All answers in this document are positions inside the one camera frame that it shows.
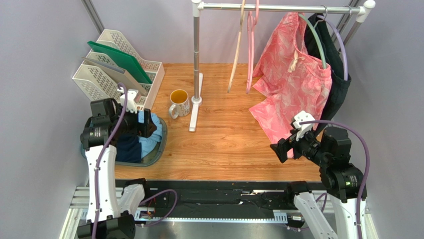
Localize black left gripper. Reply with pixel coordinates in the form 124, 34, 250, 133
110, 104, 156, 138

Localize navy blue shorts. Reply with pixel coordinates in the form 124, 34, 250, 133
116, 134, 142, 163

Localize pink plastic hanger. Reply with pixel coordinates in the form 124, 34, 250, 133
246, 0, 260, 94

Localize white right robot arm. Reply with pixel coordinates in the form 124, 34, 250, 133
270, 125, 369, 239

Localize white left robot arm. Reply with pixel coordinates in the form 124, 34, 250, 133
77, 98, 157, 239

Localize light blue shorts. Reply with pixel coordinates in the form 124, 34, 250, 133
138, 113, 163, 158

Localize pink patterned shorts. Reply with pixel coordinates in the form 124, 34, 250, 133
249, 12, 332, 143

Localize black hanging shorts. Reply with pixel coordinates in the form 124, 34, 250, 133
308, 13, 351, 120

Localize beige plastic hanger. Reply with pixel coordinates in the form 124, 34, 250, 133
227, 0, 245, 93

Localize teal plastic tray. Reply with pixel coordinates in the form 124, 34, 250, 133
80, 116, 168, 167

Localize white mug with yellow inside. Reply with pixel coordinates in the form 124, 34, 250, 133
169, 89, 191, 119

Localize grey folder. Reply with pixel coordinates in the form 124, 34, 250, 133
83, 57, 148, 97

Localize green folder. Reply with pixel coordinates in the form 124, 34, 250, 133
87, 41, 152, 84

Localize white mesh file organizer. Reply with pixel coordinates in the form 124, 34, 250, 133
72, 29, 165, 109

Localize silver clothes rack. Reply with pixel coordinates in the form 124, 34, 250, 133
189, 0, 376, 132

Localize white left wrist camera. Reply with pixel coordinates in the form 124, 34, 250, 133
117, 89, 142, 114

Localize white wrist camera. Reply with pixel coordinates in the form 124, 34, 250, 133
292, 111, 316, 141
117, 89, 142, 114

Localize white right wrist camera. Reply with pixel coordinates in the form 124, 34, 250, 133
292, 111, 316, 141

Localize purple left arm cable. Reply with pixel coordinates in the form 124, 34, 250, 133
91, 82, 129, 239

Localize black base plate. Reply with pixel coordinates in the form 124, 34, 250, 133
145, 180, 297, 219

